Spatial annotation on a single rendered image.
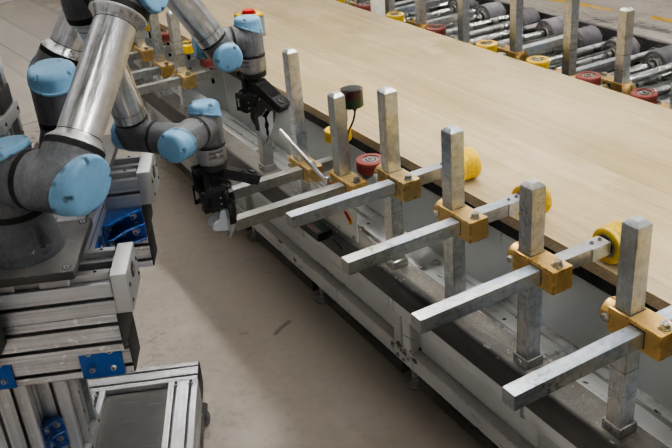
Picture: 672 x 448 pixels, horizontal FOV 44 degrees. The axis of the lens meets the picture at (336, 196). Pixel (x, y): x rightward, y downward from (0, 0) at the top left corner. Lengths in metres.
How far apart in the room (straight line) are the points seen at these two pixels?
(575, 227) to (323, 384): 1.28
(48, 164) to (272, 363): 1.64
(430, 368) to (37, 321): 1.33
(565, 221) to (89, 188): 1.03
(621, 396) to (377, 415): 1.29
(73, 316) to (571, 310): 1.09
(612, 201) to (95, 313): 1.18
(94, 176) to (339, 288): 1.66
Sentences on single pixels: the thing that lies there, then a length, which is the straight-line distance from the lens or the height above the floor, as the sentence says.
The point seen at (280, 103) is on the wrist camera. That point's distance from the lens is 2.33.
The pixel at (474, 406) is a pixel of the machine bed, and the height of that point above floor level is 0.17.
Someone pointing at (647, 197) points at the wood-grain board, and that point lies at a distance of 2.10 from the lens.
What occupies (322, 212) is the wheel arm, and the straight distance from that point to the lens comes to 1.92.
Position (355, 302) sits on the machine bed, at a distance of 3.01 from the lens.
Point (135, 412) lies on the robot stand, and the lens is 2.63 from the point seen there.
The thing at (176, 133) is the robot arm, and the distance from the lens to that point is 1.90.
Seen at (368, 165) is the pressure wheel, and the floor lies 0.90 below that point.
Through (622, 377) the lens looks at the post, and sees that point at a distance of 1.62.
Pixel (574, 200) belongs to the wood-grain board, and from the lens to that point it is 2.06.
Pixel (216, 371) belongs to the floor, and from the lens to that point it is 3.06.
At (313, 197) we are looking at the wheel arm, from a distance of 2.21.
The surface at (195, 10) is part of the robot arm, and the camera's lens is 2.14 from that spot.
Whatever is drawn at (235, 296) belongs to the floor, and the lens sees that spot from 3.44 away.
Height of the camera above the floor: 1.82
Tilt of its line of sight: 26 degrees down
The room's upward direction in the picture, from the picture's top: 5 degrees counter-clockwise
